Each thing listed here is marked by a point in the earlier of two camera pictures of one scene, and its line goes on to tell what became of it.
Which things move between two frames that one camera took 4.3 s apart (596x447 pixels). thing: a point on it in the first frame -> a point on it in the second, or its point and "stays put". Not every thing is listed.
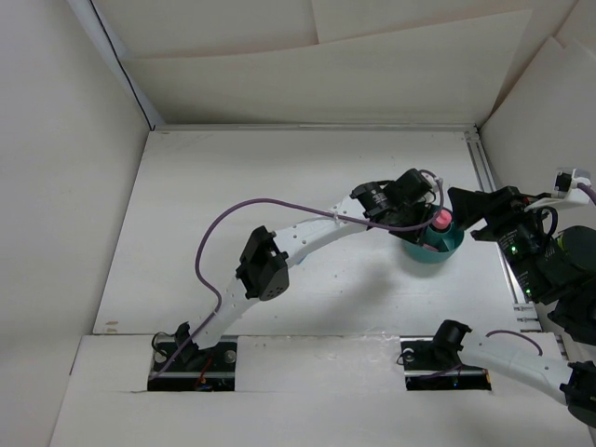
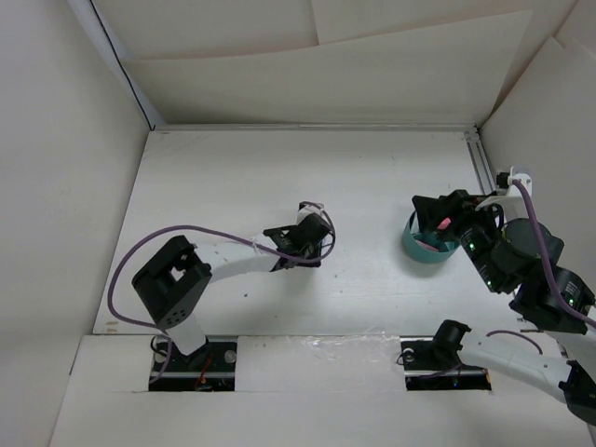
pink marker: [431, 248] stays put
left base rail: [211, 369] stays put
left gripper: [416, 235] -> [315, 253]
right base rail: [424, 373] stays put
